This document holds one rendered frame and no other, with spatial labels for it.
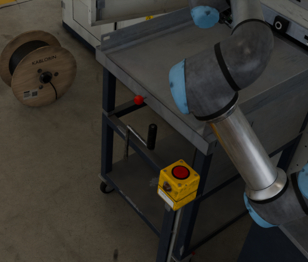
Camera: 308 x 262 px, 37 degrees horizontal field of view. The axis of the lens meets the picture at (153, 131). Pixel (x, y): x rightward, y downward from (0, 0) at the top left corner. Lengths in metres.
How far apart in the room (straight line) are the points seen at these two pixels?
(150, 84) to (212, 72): 0.63
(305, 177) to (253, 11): 0.43
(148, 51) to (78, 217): 0.90
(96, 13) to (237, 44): 1.02
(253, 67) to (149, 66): 0.74
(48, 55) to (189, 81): 1.70
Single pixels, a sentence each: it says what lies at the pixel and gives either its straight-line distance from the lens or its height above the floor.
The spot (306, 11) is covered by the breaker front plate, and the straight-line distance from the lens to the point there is 1.96.
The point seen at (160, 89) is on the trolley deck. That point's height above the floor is 0.85.
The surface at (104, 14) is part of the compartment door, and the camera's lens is 1.95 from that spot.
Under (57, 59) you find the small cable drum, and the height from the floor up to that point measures 0.30.
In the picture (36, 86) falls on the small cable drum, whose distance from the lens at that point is 2.71.
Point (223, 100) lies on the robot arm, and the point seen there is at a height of 1.18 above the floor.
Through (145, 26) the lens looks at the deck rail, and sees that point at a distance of 1.84.
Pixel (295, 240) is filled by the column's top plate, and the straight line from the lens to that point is 1.39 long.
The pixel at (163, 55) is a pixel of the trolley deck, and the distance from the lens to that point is 1.76.
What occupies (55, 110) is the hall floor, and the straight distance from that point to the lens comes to 2.79.
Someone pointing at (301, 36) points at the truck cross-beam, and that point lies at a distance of 1.98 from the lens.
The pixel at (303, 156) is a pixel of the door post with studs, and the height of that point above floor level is 0.40.
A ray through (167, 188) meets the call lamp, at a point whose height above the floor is 0.88.
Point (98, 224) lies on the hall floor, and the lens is 2.23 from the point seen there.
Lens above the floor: 1.81
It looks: 43 degrees down
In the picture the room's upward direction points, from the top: 7 degrees clockwise
